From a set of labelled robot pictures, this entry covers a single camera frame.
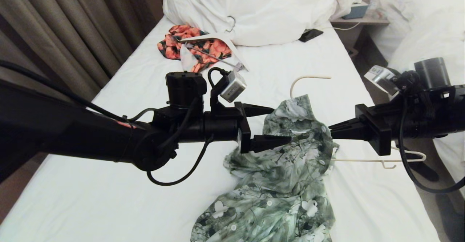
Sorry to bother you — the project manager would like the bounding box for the cream wire hanger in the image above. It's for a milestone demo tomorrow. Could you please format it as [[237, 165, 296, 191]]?
[[290, 76, 426, 169]]

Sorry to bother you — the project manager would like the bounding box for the green floral button shirt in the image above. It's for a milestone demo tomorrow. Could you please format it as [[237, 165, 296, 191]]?
[[191, 94, 339, 242]]

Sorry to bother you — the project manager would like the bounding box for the white clip hanger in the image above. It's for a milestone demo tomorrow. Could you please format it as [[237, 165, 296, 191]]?
[[180, 17, 249, 73]]

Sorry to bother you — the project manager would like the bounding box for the orange floral garment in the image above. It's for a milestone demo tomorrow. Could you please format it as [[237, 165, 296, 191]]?
[[157, 25, 233, 77]]

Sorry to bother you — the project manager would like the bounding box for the black smartphone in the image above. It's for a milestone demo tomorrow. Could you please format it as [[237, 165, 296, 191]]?
[[298, 29, 324, 43]]

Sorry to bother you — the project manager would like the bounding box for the white crumpled duvet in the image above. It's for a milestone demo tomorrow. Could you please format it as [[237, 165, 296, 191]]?
[[163, 0, 351, 47]]

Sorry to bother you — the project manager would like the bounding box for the wooden nightstand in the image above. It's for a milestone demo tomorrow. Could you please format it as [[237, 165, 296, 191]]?
[[330, 15, 389, 59]]

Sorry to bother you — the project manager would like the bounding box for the blue tissue box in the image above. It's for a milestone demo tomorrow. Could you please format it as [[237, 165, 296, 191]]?
[[341, 0, 368, 21]]

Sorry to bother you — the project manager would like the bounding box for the brown curtain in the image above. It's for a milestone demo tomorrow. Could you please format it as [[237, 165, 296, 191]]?
[[0, 0, 164, 108]]

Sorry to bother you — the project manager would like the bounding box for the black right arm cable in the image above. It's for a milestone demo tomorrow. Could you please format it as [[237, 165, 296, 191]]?
[[399, 97, 465, 194]]

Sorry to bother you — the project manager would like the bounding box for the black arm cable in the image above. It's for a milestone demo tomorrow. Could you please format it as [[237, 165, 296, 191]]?
[[399, 97, 465, 194], [147, 137, 213, 186]]

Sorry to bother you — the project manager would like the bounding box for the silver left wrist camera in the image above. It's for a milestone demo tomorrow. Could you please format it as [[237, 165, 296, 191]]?
[[220, 70, 247, 103]]

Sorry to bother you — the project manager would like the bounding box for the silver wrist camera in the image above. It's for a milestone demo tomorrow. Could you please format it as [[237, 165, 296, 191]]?
[[220, 70, 247, 103], [364, 65, 400, 96]]

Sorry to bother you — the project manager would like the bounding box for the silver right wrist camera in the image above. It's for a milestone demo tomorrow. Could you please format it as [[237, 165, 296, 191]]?
[[364, 65, 400, 96]]

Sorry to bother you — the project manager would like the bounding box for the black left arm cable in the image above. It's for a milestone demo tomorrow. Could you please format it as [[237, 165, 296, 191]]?
[[147, 137, 213, 186]]

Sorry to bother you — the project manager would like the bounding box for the white charging cable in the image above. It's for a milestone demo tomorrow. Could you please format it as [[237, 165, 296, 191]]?
[[322, 22, 360, 32]]

